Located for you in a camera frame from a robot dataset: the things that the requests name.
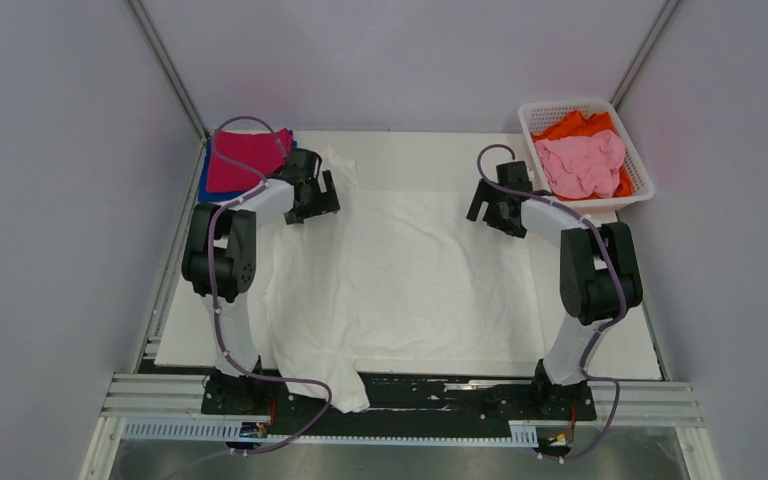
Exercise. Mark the folded magenta t-shirt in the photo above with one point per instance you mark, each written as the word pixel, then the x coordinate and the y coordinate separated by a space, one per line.
pixel 245 162

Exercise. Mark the folded blue t-shirt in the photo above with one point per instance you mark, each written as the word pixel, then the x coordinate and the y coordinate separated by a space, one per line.
pixel 208 192

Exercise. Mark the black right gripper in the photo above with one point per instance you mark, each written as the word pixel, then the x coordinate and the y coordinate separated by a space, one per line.
pixel 488 194

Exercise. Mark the white slotted cable duct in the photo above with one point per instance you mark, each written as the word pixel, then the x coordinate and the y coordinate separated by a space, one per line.
pixel 514 435

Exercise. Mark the white plastic basket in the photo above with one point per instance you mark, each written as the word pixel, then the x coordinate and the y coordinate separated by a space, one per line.
pixel 536 117

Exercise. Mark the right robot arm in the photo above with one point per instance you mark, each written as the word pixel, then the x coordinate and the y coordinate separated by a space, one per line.
pixel 599 280

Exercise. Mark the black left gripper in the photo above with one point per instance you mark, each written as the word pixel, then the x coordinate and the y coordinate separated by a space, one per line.
pixel 324 202

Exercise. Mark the white t-shirt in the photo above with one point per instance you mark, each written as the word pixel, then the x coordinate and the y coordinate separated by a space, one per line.
pixel 396 281

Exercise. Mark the pink t-shirt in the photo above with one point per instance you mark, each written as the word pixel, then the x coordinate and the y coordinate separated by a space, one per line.
pixel 585 167

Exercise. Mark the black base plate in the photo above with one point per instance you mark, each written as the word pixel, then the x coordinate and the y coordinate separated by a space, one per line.
pixel 403 404

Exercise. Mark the orange t-shirt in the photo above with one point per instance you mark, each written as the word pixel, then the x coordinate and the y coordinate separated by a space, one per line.
pixel 575 123

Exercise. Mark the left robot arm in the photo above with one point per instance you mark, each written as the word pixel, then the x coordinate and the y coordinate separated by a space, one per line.
pixel 220 255

